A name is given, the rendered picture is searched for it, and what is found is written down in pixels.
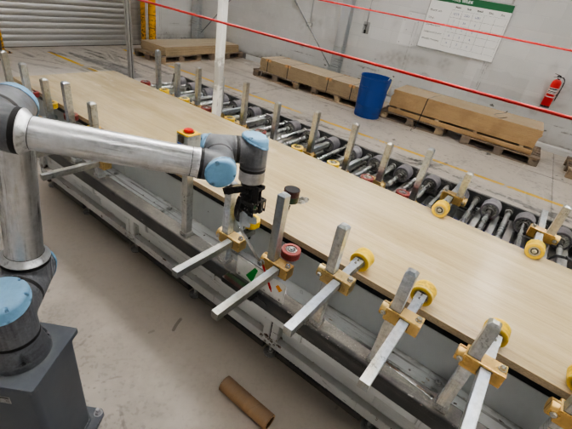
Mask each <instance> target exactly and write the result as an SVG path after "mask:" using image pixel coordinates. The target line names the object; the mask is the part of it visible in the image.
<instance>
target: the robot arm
mask: <svg viewBox="0 0 572 429"><path fill-rule="evenodd" d="M38 113H39V103H38V100H37V98H36V96H35V95H34V94H33V93H32V92H31V91H30V90H29V89H27V88H26V87H24V86H22V85H20V84H18V83H12V82H2V83H0V229H1V235H2V240H3V249H2V250H1V251H0V376H13V375H20V374H23V373H25V372H26V371H29V370H31V369H33V368H35V367H36V366H38V365H39V364H40V363H41V362H42V361H43V360H44V359H45V358H46V357H47V356H48V355H49V353H50V351H51V348H52V345H53V342H52V338H51V335H50V333H49V332H48V331H47V330H46V329H45V328H44V327H43V326H42V325H41V324H40V322H39V318H38V315H37V313H38V309H39V307H40V305H41V303H42V301H43V298H44V296H45V294H46V292H47V290H48V287H49V285H50V283H51V280H52V278H53V276H54V274H55V272H56V268H57V259H56V256H55V254H54V253H53V252H52V251H51V250H50V249H49V247H48V246H46V245H45V244H43V226H42V215H41V204H40V193H39V183H38V172H37V152H46V153H51V154H56V155H61V156H67V157H76V158H81V159H87V160H93V161H98V162H103V163H113V164H118V165H123V166H129V167H134V168H139V169H149V170H154V171H160V172H165V173H171V174H180V175H185V176H191V177H194V178H196V179H201V180H206V181H207V182H208V183H209V184H210V185H211V186H214V187H224V188H222V189H223V192H224V195H225V194H227V195H231V194H233V193H239V195H240V196H238V198H237V201H236V205H235V209H234V216H235V219H236V221H237V224H238V226H239V227H240V228H241V230H244V229H245V227H248V228H250V224H256V223H257V220H256V218H255V217H254V214H257V213H258V214H260V213H262V211H264V212H265V209H266V199H265V198H263V197H262V196H261V193H262V191H263V190H265V188H266V186H264V185H262V184H263V183H264V180H265V173H266V161H267V154H268V150H269V139H268V137H267V136H266V135H264V134H262V133H260V132H257V131H253V130H250V131H248V130H246V131H243V132H242V135H231V134H212V133H208V134H202V135H201V141H200V147H195V146H186V145H182V144H177V143H173V142H168V141H163V140H155V139H151V138H146V137H141V136H137V135H132V134H124V133H119V132H115V131H111V130H106V129H97V128H93V127H89V126H83V125H79V124H75V123H67V122H61V121H57V120H53V119H48V118H44V117H38V116H37V115H38ZM236 163H239V172H238V179H239V181H240V182H241V184H237V185H233V184H231V183H232V182H233V181H234V180H235V178H236V175H237V165H236ZM230 184H231V185H230ZM264 202H265V206H264V208H263V205H264ZM249 223H250V224H249Z"/></svg>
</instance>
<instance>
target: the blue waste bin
mask: <svg viewBox="0 0 572 429"><path fill-rule="evenodd" d="M361 75H362V76H361V81H360V85H359V90H358V94H357V100H356V105H355V110H354V114H355V115H357V116H359V117H362V118H366V119H371V120H375V119H378V118H379V115H380V111H381V109H382V107H383V104H384V101H385V98H386V95H387V94H388V91H389V89H390V88H389V87H391V86H392V84H391V83H392V79H391V78H389V77H387V76H383V75H381V74H376V73H371V72H362V74H361ZM390 84H391V86H390Z"/></svg>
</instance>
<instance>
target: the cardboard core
mask: <svg viewBox="0 0 572 429"><path fill-rule="evenodd" d="M219 390H220V391H221V392H223V393H224V394H225V395H226V396H227V397H228V398H229V399H230V400H232V401H233V402H234V403H235V404H236V405H237V406H238V407H239V408H240V409H241V410H242V411H243V412H244V413H245V414H246V415H247V416H249V417H250V418H251V419H252V420H253V421H254V422H255V423H256V424H258V425H259V426H260V427H261V428H262V429H267V428H268V427H269V426H270V425H271V423H272V422H273V420H274V418H275V415H274V414H273V413H272V412H271V411H270V410H269V409H268V408H266V407H265V406H264V405H263V404H262V403H260V402H259V401H258V400H257V399H256V398H255V397H253V396H252V395H251V394H250V393H249V392H247V391H246V390H245V389H244V388H243V387H242V386H240V385H239V384H238V383H237V382H236V381H235V380H234V379H233V378H232V377H231V376H227V377H226V378H225V379H224V380H223V381H222V382H221V383H220V387H219Z"/></svg>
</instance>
